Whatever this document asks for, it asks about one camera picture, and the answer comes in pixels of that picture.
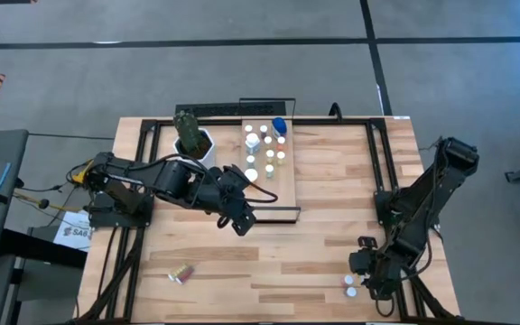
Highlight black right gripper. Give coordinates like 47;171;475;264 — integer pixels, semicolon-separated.
348;237;396;302

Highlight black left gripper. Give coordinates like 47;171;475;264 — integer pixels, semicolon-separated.
208;164;257;237

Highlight white labelled medicine bottle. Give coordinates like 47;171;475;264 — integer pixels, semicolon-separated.
244;132;262;155

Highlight blue capped bottle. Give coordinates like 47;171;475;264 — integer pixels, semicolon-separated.
271;116;288;139

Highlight amber pill vial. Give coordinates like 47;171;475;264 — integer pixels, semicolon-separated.
167;264;190;282

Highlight white plant pot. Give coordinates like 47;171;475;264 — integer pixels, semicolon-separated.
172;127;218;175

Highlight black perforated strip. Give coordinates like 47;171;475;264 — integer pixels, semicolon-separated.
174;101;287;117

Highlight white printed paper sheet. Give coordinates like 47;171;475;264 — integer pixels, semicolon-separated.
53;209;93;253

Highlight black frame wooden shelf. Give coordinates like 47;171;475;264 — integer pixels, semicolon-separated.
234;97;302;225

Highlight black aluminium table frame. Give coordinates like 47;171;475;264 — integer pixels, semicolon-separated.
77;116;464;325

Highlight yellow cable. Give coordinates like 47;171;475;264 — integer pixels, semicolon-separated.
70;158;95;185

